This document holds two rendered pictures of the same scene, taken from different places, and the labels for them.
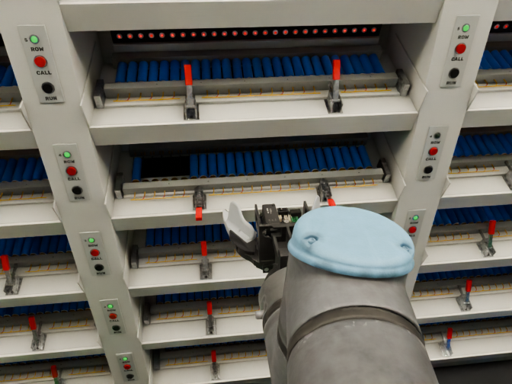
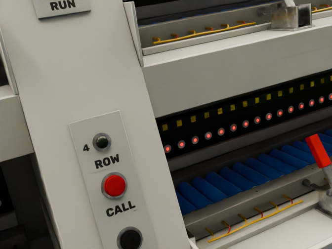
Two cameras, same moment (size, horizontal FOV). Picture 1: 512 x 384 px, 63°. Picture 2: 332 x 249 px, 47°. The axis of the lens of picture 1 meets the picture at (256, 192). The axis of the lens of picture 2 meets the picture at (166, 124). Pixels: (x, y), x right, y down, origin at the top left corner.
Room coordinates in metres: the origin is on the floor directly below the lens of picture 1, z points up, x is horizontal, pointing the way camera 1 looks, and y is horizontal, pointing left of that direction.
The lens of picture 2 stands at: (0.45, -0.33, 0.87)
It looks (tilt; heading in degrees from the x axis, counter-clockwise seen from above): 2 degrees down; 345
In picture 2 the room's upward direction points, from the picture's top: 15 degrees counter-clockwise
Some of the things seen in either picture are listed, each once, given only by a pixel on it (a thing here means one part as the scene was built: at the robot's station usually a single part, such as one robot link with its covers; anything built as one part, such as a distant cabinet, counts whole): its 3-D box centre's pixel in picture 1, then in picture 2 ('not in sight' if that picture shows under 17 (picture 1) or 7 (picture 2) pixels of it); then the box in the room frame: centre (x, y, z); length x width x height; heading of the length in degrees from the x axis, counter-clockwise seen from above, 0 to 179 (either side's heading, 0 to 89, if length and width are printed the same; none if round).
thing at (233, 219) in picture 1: (235, 217); not in sight; (0.49, 0.03, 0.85); 0.09 x 0.03 x 0.06; 43
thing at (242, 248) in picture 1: (253, 244); not in sight; (0.45, 0.00, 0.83); 0.09 x 0.05 x 0.02; 43
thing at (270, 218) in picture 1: (286, 252); not in sight; (0.41, -0.04, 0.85); 0.12 x 0.08 x 0.09; 7
